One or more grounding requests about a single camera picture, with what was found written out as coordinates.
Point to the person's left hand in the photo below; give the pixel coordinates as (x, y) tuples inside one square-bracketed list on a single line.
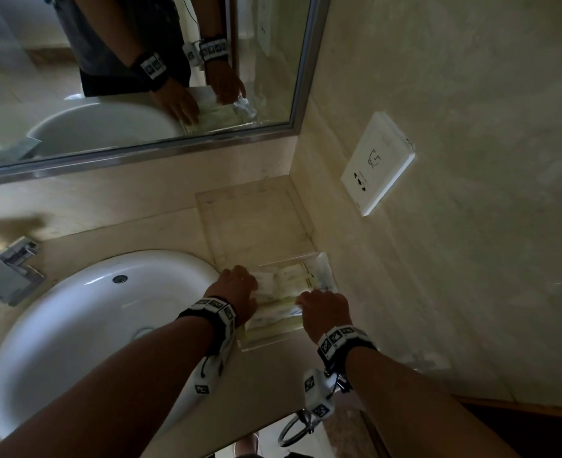
[(233, 288)]

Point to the person's right hand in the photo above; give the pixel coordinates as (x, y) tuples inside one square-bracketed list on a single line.
[(324, 314)]

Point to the person's left fingers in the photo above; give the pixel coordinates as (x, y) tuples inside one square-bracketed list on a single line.
[(244, 275)]

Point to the person's right fingers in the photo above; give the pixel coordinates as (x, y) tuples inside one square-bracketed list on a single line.
[(310, 297)]

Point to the white toiletry packet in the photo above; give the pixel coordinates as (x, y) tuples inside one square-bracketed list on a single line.
[(264, 283)]

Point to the person's right forearm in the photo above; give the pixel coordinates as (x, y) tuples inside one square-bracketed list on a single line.
[(414, 405)]

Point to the person's left forearm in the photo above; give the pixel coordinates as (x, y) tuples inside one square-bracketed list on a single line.
[(119, 395)]

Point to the pale yellow toiletry packet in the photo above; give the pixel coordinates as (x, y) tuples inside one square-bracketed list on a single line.
[(290, 283)]

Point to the black left wrist tracker band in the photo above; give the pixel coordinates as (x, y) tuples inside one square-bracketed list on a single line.
[(221, 317)]

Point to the black wrist tracker band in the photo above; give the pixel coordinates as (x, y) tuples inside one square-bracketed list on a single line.
[(333, 345), (221, 317)]

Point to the clear acrylic tray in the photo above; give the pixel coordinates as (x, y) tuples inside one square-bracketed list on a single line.
[(257, 224)]

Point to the black right wrist tracker band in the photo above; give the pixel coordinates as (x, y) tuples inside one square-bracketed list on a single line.
[(333, 345)]

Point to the white round sink basin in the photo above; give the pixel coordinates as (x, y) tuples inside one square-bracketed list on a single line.
[(71, 329)]

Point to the chrome square faucet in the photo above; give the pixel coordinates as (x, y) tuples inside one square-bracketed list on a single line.
[(9, 276)]

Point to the white wall power socket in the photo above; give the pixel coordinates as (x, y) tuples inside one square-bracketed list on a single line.
[(381, 162)]

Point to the metal framed wall mirror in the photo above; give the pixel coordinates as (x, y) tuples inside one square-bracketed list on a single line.
[(119, 133)]

